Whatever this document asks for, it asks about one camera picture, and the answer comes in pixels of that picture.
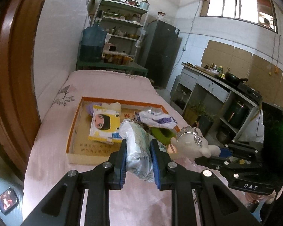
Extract green knitted ring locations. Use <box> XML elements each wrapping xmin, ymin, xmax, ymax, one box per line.
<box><xmin>151</xmin><ymin>127</ymin><xmax>176</xmax><ymax>146</ymax></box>

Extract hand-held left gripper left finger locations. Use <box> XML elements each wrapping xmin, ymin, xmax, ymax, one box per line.
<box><xmin>21</xmin><ymin>139</ymin><xmax>128</xmax><ymax>226</ymax></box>

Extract green white tissue pack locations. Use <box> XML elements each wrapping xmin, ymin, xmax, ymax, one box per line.
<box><xmin>118</xmin><ymin>119</ymin><xmax>156</xmax><ymax>182</ymax></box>

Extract cardboard sheets on wall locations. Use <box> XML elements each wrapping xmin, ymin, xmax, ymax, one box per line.
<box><xmin>200</xmin><ymin>40</ymin><xmax>283</xmax><ymax>112</ymax></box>

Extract window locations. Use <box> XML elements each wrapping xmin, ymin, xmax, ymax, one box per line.
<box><xmin>199</xmin><ymin>0</ymin><xmax>278</xmax><ymax>34</ymax></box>

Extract cream fluffy plush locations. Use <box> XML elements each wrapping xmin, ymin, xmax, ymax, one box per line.
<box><xmin>101</xmin><ymin>102</ymin><xmax>122</xmax><ymax>112</ymax></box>

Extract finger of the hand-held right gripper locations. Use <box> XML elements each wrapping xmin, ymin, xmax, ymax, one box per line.
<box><xmin>218</xmin><ymin>142</ymin><xmax>264</xmax><ymax>157</ymax></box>
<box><xmin>195</xmin><ymin>157</ymin><xmax>245</xmax><ymax>178</ymax></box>

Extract row of condiment bottles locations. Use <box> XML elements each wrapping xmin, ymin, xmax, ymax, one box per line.
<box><xmin>203</xmin><ymin>62</ymin><xmax>225</xmax><ymax>77</ymax></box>

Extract purple white plastic package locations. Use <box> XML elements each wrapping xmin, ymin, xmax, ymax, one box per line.
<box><xmin>135</xmin><ymin>107</ymin><xmax>178</xmax><ymax>129</ymax></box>

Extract black gas stove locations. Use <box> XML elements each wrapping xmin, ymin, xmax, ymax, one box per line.
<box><xmin>237</xmin><ymin>81</ymin><xmax>264</xmax><ymax>104</ymax></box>

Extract orange rimmed cardboard box tray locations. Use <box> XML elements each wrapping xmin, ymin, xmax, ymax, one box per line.
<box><xmin>66</xmin><ymin>96</ymin><xmax>182</xmax><ymax>166</ymax></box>

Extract dark cooking pot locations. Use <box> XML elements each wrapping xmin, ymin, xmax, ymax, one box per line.
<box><xmin>223</xmin><ymin>98</ymin><xmax>249</xmax><ymax>128</ymax></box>

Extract grey kitchen counter cabinet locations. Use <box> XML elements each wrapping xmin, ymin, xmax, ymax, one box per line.
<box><xmin>170</xmin><ymin>62</ymin><xmax>264</xmax><ymax>147</ymax></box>

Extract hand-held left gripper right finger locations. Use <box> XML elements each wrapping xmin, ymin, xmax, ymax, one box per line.
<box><xmin>150</xmin><ymin>139</ymin><xmax>261</xmax><ymax>226</ymax></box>

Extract silver tiara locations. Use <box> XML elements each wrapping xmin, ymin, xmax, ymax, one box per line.
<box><xmin>177</xmin><ymin>127</ymin><xmax>204</xmax><ymax>147</ymax></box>

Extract white metal shelf rack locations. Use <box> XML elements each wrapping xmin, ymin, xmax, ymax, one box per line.
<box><xmin>92</xmin><ymin>0</ymin><xmax>149</xmax><ymax>63</ymax></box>

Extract person's right hand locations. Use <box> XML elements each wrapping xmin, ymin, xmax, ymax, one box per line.
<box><xmin>246</xmin><ymin>191</ymin><xmax>283</xmax><ymax>204</ymax></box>

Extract potted green plants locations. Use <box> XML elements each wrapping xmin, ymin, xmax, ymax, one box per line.
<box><xmin>184</xmin><ymin>101</ymin><xmax>215</xmax><ymax>135</ymax></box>

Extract black wok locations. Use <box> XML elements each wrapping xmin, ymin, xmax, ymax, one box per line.
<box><xmin>224</xmin><ymin>72</ymin><xmax>249</xmax><ymax>86</ymax></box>

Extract green wooden bench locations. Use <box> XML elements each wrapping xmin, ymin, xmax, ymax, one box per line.
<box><xmin>76</xmin><ymin>60</ymin><xmax>148</xmax><ymax>77</ymax></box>

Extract yellow cartoon tissue pack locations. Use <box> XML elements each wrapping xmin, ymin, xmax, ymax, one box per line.
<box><xmin>88</xmin><ymin>107</ymin><xmax>123</xmax><ymax>144</ymax></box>

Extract blue water jug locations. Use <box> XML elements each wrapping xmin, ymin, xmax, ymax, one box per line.
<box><xmin>80</xmin><ymin>17</ymin><xmax>107</xmax><ymax>63</ymax></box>

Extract purple fabric bow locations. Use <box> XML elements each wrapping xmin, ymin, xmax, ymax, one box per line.
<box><xmin>86</xmin><ymin>102</ymin><xmax>102</xmax><ymax>116</ymax></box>

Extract white plush bear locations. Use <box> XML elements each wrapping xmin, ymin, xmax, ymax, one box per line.
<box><xmin>171</xmin><ymin>127</ymin><xmax>221</xmax><ymax>161</ymax></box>

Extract dark grey refrigerator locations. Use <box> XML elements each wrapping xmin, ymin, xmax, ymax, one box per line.
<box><xmin>138</xmin><ymin>20</ymin><xmax>182</xmax><ymax>89</ymax></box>

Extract brown wooden door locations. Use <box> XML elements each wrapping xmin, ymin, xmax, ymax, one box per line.
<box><xmin>0</xmin><ymin>0</ymin><xmax>50</xmax><ymax>177</ymax></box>

